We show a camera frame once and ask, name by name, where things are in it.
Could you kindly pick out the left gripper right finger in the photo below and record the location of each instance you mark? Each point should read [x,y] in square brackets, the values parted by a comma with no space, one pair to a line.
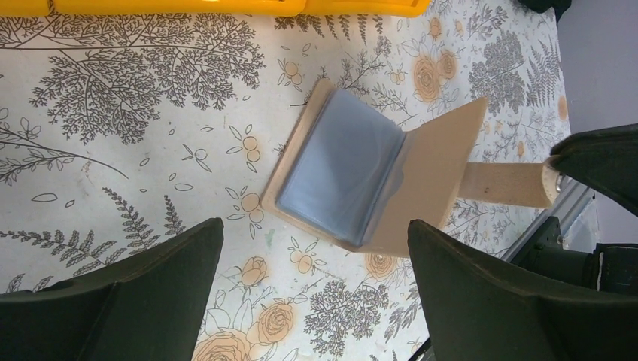
[478,307]

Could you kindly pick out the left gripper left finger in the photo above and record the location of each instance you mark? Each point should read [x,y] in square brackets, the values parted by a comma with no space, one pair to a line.
[146,307]

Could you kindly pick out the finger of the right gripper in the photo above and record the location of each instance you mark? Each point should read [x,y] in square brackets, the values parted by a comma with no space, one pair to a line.
[604,160]

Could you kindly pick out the black cloth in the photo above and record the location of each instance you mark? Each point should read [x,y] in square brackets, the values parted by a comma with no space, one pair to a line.
[541,6]

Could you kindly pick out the yellow three-compartment bin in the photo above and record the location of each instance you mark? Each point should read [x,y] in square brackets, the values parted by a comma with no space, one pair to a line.
[26,8]

